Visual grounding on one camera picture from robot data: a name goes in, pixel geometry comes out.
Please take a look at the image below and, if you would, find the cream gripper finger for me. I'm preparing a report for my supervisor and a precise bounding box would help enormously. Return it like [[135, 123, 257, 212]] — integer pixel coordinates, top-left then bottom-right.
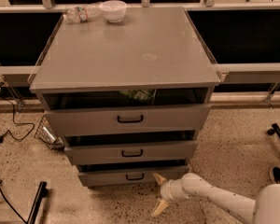
[[152, 173, 166, 186], [151, 199, 169, 217]]

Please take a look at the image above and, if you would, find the green packet in drawer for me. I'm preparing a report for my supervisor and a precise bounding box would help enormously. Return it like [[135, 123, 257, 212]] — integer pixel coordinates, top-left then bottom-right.
[[119, 90, 155, 103]]

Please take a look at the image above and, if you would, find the grey middle drawer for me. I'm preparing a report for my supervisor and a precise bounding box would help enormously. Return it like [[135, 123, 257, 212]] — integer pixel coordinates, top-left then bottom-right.
[[65, 141, 197, 165]]

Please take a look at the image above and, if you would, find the black power cable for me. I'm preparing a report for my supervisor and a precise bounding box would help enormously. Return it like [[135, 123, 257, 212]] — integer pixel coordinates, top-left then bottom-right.
[[0, 81, 35, 224]]

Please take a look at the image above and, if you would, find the grey drawer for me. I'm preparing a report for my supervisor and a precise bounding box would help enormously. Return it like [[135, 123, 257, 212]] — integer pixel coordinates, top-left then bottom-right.
[[78, 165, 189, 187], [65, 141, 197, 165], [45, 105, 211, 137]]

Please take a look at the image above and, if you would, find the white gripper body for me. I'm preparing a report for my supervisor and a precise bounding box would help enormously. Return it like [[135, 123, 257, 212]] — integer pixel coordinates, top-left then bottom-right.
[[161, 179, 189, 202]]

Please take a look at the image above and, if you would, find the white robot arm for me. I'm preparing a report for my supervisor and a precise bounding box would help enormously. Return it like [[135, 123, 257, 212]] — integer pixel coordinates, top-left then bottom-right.
[[151, 173, 280, 224]]

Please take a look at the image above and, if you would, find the black right base leg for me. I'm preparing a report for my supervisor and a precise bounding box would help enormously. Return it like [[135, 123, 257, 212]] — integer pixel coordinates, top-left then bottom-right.
[[267, 123, 280, 139]]

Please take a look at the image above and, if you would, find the black base leg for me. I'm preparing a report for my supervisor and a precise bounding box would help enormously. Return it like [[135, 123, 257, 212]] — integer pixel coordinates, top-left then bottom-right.
[[267, 123, 280, 139], [27, 181, 48, 224]]

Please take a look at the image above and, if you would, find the grey drawer cabinet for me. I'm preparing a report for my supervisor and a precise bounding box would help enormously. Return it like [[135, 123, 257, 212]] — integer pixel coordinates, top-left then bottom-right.
[[30, 7, 219, 187]]

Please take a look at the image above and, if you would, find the wire mesh basket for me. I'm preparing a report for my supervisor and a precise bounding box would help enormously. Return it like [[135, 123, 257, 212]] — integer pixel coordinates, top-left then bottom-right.
[[35, 117, 64, 151]]

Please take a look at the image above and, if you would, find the black left base leg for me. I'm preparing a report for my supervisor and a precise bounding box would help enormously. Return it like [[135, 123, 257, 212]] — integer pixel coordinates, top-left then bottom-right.
[[27, 181, 48, 224]]

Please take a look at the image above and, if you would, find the grey bottom drawer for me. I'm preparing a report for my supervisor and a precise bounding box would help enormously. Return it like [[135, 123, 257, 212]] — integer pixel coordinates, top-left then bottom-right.
[[78, 165, 189, 187]]

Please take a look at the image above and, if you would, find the grey top drawer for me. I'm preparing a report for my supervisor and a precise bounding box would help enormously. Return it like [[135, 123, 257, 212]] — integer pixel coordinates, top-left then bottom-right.
[[45, 105, 211, 137]]

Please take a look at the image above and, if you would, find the white bowl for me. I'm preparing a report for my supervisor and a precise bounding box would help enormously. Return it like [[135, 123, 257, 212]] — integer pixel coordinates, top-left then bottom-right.
[[99, 0, 127, 23]]

